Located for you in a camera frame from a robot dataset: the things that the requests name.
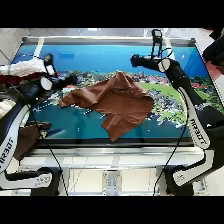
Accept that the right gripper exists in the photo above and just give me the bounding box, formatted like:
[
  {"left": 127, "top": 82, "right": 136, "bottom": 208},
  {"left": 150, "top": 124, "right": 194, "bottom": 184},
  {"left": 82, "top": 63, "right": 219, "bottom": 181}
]
[{"left": 130, "top": 53, "right": 158, "bottom": 70}]

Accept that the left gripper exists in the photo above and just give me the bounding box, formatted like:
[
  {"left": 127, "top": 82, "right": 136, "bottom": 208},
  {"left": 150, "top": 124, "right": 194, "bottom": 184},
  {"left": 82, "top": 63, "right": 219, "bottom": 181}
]
[{"left": 53, "top": 73, "right": 80, "bottom": 90}]

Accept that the brown shirt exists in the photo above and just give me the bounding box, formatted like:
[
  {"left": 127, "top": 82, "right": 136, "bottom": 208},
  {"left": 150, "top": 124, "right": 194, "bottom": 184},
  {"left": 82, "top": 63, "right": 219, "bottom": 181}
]
[{"left": 59, "top": 70, "right": 155, "bottom": 143}]

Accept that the white garment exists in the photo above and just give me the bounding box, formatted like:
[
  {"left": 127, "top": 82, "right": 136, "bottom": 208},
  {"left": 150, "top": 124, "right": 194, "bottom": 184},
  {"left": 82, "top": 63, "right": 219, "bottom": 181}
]
[{"left": 0, "top": 56, "right": 48, "bottom": 77}]

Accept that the red garment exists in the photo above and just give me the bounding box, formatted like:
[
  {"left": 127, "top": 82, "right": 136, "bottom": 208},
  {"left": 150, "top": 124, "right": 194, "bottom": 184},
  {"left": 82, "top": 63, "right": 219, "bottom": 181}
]
[{"left": 0, "top": 72, "right": 48, "bottom": 87}]

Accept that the brown garment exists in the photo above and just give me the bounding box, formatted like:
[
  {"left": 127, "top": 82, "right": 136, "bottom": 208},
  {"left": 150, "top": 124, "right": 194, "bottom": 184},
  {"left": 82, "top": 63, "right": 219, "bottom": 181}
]
[{"left": 13, "top": 121, "right": 53, "bottom": 161}]

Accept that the black garment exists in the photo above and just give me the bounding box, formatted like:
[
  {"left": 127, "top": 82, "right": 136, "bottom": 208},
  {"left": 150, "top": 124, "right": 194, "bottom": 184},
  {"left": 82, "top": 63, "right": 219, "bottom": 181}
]
[{"left": 202, "top": 28, "right": 224, "bottom": 67}]

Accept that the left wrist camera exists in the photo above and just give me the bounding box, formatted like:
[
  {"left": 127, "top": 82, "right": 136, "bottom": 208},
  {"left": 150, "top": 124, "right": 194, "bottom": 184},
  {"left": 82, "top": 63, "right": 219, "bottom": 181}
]
[{"left": 42, "top": 53, "right": 57, "bottom": 76}]

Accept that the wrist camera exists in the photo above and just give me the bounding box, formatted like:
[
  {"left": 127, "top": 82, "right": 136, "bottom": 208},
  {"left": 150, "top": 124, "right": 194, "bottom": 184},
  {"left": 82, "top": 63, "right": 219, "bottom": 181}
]
[
  {"left": 150, "top": 28, "right": 165, "bottom": 60},
  {"left": 42, "top": 53, "right": 57, "bottom": 76}
]

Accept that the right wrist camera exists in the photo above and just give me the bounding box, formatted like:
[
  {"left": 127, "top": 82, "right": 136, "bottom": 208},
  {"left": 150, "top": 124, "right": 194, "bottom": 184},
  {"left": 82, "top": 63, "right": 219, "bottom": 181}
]
[{"left": 150, "top": 28, "right": 165, "bottom": 60}]

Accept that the black cable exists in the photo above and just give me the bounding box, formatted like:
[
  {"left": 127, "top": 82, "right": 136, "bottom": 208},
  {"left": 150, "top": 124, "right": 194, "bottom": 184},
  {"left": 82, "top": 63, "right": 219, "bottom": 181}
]
[
  {"left": 6, "top": 79, "right": 69, "bottom": 197},
  {"left": 152, "top": 123, "right": 190, "bottom": 197}
]

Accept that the silver frame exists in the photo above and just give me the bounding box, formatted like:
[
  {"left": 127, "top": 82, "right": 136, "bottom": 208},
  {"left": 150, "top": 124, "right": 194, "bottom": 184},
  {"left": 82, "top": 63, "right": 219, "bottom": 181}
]
[{"left": 13, "top": 35, "right": 224, "bottom": 197}]

